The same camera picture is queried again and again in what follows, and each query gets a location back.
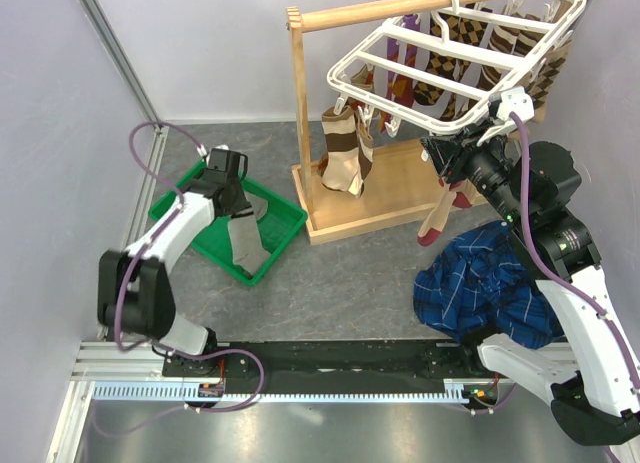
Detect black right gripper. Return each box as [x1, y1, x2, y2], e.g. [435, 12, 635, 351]
[423, 115, 528, 225]

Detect beige sock maroon toe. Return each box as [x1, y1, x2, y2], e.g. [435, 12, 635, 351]
[417, 178, 477, 246]

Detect green plastic tray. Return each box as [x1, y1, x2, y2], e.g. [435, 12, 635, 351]
[142, 162, 307, 286]

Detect grey sock black stripes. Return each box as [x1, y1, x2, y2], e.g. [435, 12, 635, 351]
[227, 207, 270, 275]

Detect beige sock maroon purple stripes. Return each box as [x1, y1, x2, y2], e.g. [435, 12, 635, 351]
[318, 97, 373, 198]

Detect white plastic clip hanger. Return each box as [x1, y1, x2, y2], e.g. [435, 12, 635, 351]
[327, 0, 587, 136]

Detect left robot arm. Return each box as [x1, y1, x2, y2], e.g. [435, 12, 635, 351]
[97, 148, 251, 376]

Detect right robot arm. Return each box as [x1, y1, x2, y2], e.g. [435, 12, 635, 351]
[413, 128, 639, 446]

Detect wooden clothes rack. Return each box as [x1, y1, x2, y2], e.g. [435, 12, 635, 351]
[285, 0, 599, 247]

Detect cream brown striped sock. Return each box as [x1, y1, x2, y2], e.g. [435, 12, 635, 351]
[476, 26, 542, 91]

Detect blue plaid shirt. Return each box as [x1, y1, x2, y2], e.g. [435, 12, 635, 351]
[413, 221, 564, 349]

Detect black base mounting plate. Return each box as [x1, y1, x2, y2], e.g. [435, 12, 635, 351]
[162, 338, 521, 384]

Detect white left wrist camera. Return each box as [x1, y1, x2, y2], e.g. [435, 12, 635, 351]
[204, 148, 248, 184]

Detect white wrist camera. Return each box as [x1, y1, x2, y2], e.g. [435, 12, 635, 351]
[204, 148, 248, 184]
[477, 86, 535, 147]

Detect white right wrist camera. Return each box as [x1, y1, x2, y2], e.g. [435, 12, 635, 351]
[477, 86, 535, 147]

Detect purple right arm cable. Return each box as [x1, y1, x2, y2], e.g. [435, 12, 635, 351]
[512, 111, 640, 463]

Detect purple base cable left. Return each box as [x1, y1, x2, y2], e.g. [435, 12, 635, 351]
[92, 347, 265, 437]

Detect blue slotted cable duct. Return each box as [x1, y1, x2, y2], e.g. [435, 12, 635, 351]
[93, 381, 479, 404]

